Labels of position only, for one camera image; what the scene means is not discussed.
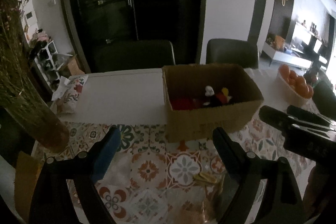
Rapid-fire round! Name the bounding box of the white basket of oranges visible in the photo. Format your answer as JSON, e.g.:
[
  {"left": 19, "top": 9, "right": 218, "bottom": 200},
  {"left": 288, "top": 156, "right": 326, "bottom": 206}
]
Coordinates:
[{"left": 277, "top": 64, "right": 314, "bottom": 107}]

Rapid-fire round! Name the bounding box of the dark chair at right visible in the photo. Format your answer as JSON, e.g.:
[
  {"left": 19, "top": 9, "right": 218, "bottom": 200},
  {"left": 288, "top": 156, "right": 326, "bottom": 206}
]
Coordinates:
[{"left": 312, "top": 81, "right": 336, "bottom": 120}]

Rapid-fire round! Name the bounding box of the white tv cabinet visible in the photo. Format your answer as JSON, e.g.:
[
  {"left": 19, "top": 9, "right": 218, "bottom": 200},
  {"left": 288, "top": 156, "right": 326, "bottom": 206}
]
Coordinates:
[{"left": 262, "top": 43, "right": 312, "bottom": 70}]

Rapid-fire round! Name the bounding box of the patterned floral tablecloth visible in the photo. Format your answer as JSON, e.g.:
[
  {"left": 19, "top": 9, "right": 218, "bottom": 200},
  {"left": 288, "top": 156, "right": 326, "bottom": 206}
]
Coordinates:
[{"left": 31, "top": 66, "right": 324, "bottom": 224}]

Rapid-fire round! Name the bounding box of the mickey plush toy in box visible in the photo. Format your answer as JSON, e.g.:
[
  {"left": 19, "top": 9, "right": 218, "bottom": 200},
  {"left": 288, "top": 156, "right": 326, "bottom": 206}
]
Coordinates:
[{"left": 203, "top": 86, "right": 232, "bottom": 107}]

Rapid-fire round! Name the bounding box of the dark chair behind table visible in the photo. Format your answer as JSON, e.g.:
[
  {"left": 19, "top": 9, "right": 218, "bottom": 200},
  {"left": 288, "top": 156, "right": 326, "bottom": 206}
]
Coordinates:
[{"left": 206, "top": 39, "right": 259, "bottom": 69}]

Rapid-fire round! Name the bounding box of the floral tissue pouch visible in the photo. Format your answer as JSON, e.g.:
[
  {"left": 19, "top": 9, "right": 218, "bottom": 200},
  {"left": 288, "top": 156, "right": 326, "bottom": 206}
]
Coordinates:
[{"left": 50, "top": 75, "right": 88, "bottom": 114}]

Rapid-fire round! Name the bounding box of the brown cardboard box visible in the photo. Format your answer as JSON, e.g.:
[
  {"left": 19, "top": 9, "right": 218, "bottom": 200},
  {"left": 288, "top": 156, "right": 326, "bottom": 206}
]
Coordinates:
[{"left": 162, "top": 64, "right": 264, "bottom": 143}]

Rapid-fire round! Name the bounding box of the brown wooden coaster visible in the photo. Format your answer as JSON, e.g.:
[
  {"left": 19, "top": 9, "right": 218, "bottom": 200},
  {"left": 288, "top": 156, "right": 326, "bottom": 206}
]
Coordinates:
[{"left": 14, "top": 151, "right": 43, "bottom": 223}]

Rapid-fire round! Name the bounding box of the glass vase with dried flowers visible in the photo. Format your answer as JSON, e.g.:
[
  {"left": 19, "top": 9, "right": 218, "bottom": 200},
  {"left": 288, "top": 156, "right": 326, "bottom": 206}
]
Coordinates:
[{"left": 1, "top": 0, "right": 70, "bottom": 153}]

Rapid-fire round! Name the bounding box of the white shoe rack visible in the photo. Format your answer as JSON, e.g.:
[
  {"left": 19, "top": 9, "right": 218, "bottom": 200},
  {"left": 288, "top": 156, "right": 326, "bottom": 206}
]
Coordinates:
[{"left": 35, "top": 40, "right": 60, "bottom": 92}]

